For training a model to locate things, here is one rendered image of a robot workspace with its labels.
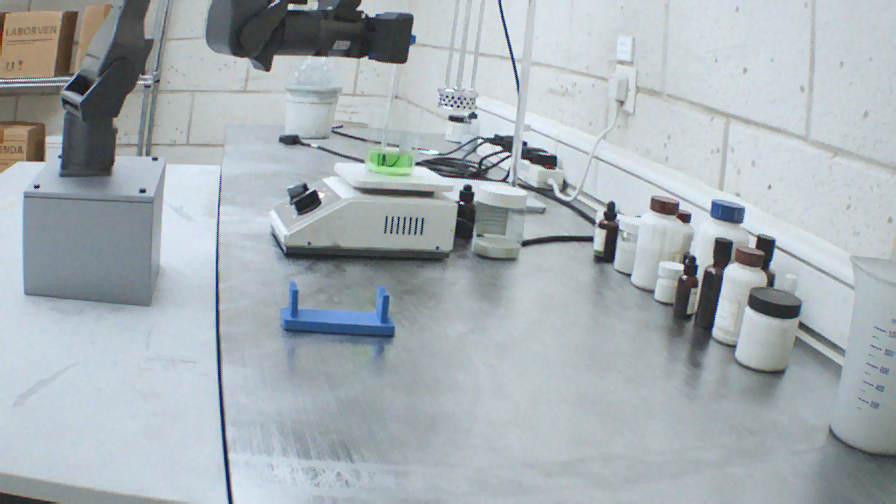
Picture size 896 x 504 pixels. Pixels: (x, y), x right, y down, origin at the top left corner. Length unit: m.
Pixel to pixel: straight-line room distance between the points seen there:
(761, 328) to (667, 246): 0.27
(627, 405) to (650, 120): 0.85
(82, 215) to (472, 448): 0.42
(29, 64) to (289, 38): 2.36
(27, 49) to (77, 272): 2.47
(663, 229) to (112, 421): 0.72
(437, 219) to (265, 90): 2.46
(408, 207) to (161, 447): 0.59
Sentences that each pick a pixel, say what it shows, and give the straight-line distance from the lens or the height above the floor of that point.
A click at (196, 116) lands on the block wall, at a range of 3.49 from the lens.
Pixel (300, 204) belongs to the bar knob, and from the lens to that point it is 1.06.
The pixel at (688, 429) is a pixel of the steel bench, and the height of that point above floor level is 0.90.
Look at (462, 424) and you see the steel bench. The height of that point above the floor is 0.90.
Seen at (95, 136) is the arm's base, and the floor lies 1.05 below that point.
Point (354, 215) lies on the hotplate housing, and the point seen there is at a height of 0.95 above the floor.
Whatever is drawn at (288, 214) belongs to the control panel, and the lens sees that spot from 1.08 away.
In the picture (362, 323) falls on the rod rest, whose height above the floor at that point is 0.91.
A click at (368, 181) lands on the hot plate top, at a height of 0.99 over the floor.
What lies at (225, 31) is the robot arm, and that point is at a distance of 0.92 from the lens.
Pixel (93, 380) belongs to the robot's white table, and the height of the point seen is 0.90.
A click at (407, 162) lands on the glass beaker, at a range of 1.07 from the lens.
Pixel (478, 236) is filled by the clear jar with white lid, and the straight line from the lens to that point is 1.13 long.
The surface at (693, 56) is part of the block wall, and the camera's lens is 1.38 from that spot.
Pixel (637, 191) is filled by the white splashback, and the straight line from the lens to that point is 1.43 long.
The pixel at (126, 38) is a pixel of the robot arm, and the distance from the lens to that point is 0.85.
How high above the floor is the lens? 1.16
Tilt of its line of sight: 13 degrees down
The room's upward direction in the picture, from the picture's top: 7 degrees clockwise
